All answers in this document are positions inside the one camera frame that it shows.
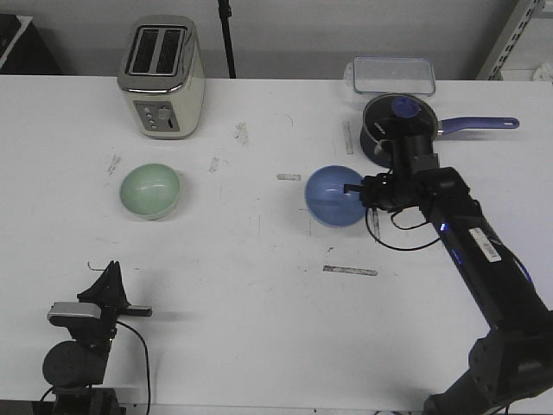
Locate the light blue bowl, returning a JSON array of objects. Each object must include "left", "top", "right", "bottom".
[{"left": 304, "top": 165, "right": 365, "bottom": 227}]

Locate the glass lid blue knob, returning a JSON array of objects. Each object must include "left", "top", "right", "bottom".
[{"left": 363, "top": 93, "right": 438, "bottom": 140}]

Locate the white slotted shelf upright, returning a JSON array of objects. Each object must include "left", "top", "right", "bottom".
[{"left": 475, "top": 1, "right": 552, "bottom": 80}]

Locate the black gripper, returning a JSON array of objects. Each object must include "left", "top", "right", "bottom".
[
  {"left": 343, "top": 173, "right": 416, "bottom": 213},
  {"left": 76, "top": 261, "right": 152, "bottom": 329}
]

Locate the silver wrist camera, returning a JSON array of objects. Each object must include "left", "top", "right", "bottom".
[{"left": 47, "top": 302, "right": 101, "bottom": 328}]

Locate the light green bowl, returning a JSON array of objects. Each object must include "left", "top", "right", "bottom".
[{"left": 119, "top": 163, "right": 181, "bottom": 220}]

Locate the clear plastic food container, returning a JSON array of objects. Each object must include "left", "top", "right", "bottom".
[{"left": 343, "top": 56, "right": 436, "bottom": 96}]

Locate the cream silver toaster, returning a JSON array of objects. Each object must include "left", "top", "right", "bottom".
[{"left": 117, "top": 15, "right": 206, "bottom": 140}]

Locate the dark blue saucepan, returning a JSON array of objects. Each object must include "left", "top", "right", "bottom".
[{"left": 359, "top": 117, "right": 520, "bottom": 169}]

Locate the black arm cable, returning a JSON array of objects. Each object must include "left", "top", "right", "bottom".
[
  {"left": 365, "top": 207, "right": 442, "bottom": 252},
  {"left": 116, "top": 320, "right": 152, "bottom": 415}
]

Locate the black tripod pole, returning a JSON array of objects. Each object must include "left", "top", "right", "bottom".
[{"left": 217, "top": 0, "right": 237, "bottom": 79}]

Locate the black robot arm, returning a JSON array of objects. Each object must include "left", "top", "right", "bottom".
[
  {"left": 344, "top": 134, "right": 552, "bottom": 414},
  {"left": 42, "top": 261, "right": 152, "bottom": 414}
]

